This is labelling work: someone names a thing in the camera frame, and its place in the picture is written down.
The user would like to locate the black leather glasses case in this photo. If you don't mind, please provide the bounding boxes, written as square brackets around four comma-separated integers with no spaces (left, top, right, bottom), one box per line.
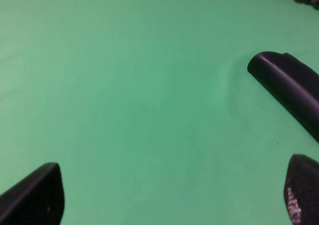
[247,51,319,140]

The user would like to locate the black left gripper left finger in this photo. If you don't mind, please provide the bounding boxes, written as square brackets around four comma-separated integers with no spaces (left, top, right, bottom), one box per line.
[0,162,65,225]

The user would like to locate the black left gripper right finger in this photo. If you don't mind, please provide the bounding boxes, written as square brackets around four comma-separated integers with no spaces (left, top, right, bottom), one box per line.
[284,154,319,225]

